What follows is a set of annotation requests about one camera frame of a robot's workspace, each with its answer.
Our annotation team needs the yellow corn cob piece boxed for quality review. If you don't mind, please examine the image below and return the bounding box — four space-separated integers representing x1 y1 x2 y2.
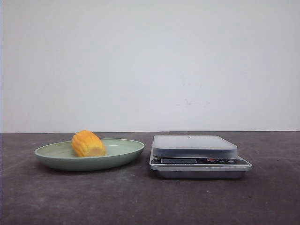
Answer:
71 130 106 157

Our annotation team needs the green shallow plate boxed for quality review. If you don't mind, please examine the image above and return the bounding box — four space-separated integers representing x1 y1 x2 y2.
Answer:
34 138 145 172

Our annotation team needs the silver digital kitchen scale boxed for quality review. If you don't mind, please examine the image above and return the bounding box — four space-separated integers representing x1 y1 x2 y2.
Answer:
149 135 252 179

